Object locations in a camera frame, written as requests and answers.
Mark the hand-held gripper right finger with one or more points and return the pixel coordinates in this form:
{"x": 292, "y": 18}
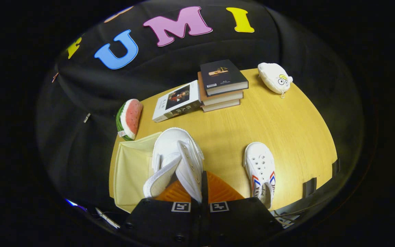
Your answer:
{"x": 204, "y": 192}

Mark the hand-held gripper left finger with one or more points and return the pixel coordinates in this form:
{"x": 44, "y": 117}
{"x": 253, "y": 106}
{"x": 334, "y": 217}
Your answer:
{"x": 159, "y": 219}

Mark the white canvas shoe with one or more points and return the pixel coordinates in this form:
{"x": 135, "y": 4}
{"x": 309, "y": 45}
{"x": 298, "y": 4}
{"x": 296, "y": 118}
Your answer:
{"x": 180, "y": 151}
{"x": 261, "y": 164}

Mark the beige fabric storage box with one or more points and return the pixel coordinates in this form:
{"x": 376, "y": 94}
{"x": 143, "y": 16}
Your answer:
{"x": 132, "y": 171}

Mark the thin brown book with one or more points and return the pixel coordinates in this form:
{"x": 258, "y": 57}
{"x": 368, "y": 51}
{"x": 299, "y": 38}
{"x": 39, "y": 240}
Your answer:
{"x": 221, "y": 105}

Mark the white portrait cover book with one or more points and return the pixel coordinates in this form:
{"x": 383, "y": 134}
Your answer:
{"x": 177, "y": 101}

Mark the watermelon slice plush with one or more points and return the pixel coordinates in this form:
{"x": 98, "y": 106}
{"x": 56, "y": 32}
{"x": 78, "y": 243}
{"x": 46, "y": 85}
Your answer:
{"x": 130, "y": 118}

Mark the black hardcover book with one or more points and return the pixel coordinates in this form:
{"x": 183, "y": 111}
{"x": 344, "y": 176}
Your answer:
{"x": 221, "y": 75}

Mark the silver metal clip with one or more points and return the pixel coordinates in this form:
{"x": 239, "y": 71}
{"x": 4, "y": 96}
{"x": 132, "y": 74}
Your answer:
{"x": 86, "y": 117}

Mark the white plush pouch with eyes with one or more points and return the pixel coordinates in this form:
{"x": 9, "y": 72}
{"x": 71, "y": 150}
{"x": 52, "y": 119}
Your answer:
{"x": 274, "y": 79}

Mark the pink clip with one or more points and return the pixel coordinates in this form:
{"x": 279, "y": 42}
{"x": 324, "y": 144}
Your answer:
{"x": 55, "y": 77}

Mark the black table edge bracket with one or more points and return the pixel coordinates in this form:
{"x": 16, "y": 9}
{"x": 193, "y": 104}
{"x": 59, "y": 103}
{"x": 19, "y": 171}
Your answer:
{"x": 309, "y": 187}
{"x": 335, "y": 167}

